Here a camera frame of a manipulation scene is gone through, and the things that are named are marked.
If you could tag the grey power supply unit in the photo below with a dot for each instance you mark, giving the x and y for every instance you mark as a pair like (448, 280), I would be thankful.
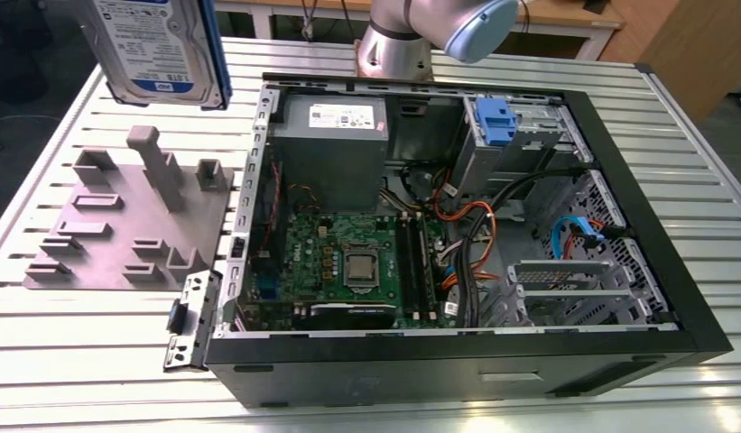
(327, 171)

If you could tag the brown wooden cabinet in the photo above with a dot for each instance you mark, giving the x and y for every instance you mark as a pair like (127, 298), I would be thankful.
(694, 45)

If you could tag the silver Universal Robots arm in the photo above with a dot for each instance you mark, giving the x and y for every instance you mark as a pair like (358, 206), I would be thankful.
(394, 54)

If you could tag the green motherboard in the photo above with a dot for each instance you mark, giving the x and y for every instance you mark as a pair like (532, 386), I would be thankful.
(310, 270)

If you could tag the CPU socket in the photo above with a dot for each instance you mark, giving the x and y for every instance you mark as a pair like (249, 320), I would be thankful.
(364, 289)

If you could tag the white frame wooden desk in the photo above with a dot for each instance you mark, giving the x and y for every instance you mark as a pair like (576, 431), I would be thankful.
(581, 15)

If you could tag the black open PC case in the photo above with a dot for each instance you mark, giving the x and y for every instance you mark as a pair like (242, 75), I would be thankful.
(406, 374)

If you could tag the metal disk bay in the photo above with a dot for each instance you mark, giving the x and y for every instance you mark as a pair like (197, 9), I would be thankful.
(572, 293)

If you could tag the hard disk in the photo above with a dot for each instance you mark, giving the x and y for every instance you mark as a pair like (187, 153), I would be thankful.
(153, 49)

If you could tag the metal expansion slot bracket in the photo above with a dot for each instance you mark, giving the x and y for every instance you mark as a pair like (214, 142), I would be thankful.
(195, 288)

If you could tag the metal optical drive cage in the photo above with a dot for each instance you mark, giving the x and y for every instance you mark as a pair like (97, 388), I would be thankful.
(526, 158)

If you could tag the black graphics card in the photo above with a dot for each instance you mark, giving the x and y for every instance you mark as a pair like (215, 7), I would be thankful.
(346, 315)

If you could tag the RAM stick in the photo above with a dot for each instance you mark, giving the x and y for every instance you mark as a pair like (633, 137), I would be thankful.
(426, 266)

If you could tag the grey parts rack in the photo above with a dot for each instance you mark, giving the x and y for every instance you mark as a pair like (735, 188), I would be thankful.
(123, 234)

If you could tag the blue plastic drive latch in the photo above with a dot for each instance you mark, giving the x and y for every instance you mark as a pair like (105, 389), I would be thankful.
(497, 117)

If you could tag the silver CPU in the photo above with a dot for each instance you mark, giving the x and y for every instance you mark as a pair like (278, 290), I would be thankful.
(361, 268)

